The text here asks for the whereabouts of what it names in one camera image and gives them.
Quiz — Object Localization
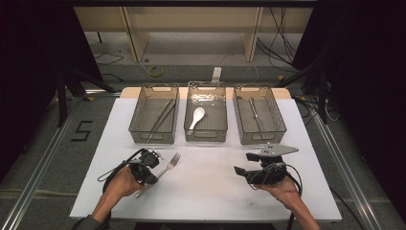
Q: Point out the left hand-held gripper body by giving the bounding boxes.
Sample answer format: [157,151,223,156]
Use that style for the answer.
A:
[127,148,165,180]

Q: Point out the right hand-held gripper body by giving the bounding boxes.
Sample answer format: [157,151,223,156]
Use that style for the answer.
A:
[246,142,300,187]

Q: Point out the metal fork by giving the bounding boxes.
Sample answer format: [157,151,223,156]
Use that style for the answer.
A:
[134,152,182,199]

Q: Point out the smoky clear plastic bin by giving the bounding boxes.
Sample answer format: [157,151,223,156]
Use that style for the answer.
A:
[233,83,287,146]
[184,80,229,144]
[128,83,180,146]

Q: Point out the serrated metal knife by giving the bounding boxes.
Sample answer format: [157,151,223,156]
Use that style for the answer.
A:
[248,97,263,132]

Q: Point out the white ceramic spoon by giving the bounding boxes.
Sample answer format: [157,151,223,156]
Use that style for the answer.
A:
[188,106,206,131]

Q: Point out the person's right hand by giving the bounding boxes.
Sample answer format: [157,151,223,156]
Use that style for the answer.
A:
[255,177,303,212]

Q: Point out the person's left hand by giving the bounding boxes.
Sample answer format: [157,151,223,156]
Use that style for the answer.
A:
[102,165,145,197]

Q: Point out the yellow tape roll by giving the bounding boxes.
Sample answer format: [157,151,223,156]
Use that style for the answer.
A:
[148,65,165,79]

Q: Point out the white power strip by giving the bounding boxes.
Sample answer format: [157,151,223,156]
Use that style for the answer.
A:
[211,66,222,83]

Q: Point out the black metal stand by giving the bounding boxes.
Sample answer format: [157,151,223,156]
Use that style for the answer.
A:
[56,65,116,127]
[276,60,329,124]

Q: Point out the beige wooden shelf unit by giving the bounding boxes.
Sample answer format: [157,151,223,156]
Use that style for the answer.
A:
[74,6,314,63]

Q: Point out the left hand-held gripper cable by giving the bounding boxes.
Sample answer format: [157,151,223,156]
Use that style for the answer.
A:
[97,148,145,195]

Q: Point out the hand-held gripper cable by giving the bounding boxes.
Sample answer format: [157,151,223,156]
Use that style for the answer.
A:
[97,148,145,195]
[248,162,305,230]

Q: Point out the right hand-held gripper cable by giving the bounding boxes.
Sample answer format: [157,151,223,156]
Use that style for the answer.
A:
[248,162,305,230]

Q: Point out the aluminium floor rail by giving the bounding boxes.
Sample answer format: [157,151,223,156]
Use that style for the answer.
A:
[312,113,382,230]
[0,95,80,230]

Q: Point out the black cable bundle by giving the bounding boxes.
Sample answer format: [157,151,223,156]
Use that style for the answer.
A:
[257,7,300,66]

